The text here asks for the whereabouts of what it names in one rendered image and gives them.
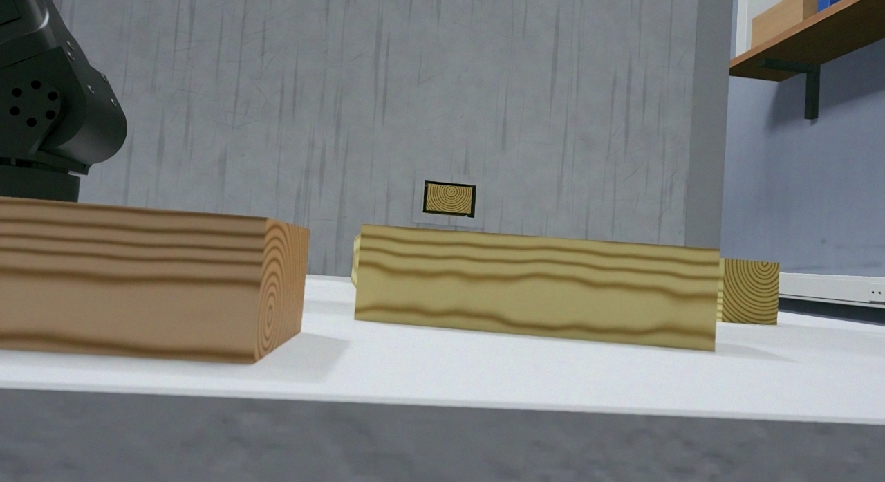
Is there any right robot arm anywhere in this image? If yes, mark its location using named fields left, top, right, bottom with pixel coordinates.
left=0, top=0, right=127, bottom=203

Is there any long wooden board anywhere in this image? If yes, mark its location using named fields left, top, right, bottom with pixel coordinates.
left=422, top=183, right=472, bottom=217

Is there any grey panel wall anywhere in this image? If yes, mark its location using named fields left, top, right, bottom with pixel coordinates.
left=53, top=0, right=733, bottom=277

